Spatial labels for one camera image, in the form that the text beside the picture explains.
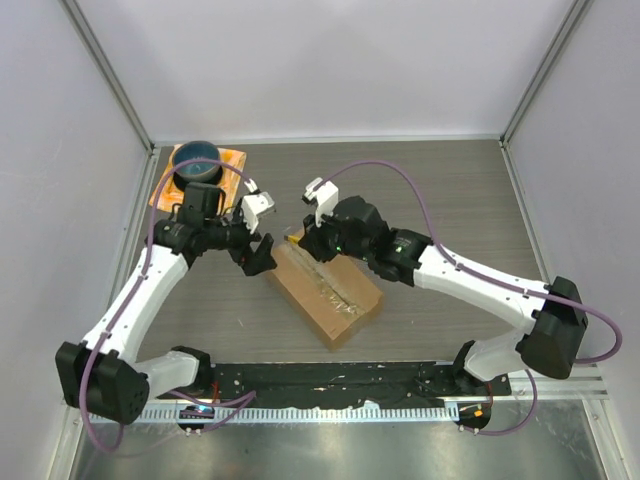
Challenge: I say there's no aluminium frame rail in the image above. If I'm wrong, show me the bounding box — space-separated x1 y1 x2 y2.
62 363 612 401

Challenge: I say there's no orange checkered cloth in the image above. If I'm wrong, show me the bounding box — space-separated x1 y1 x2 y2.
157 144 247 212

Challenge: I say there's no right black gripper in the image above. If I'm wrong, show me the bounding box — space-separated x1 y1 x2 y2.
301 203 372 263

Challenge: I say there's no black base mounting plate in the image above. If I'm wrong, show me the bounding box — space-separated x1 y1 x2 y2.
182 361 511 410

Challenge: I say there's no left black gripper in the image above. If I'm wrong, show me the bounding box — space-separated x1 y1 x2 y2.
205 206 277 275

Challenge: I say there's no white slotted cable duct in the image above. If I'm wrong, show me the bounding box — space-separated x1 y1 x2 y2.
85 402 460 424

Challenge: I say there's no black round coaster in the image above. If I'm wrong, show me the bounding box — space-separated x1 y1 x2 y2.
173 166 223 191

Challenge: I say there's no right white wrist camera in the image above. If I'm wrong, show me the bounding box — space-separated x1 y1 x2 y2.
302 177 339 227

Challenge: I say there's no blue ceramic bowl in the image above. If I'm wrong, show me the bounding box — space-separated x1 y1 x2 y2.
171 140 221 177

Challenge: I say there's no purple cable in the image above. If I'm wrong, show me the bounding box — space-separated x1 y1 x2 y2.
79 158 257 454
319 159 624 435

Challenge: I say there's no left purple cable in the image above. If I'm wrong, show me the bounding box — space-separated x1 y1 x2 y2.
79 158 257 454

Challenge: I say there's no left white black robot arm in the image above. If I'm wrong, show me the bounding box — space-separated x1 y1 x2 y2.
55 183 277 425

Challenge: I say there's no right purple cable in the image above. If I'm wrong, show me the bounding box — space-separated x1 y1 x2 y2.
319 159 624 435

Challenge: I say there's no brown cardboard express box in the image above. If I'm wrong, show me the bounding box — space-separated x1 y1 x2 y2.
267 240 384 351

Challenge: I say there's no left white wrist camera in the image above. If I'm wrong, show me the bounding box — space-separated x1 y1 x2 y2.
241 179 275 234

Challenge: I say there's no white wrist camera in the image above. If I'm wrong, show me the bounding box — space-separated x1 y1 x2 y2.
302 177 339 227
241 179 275 234

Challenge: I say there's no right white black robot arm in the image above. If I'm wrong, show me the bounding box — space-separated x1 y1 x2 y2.
298 196 588 395

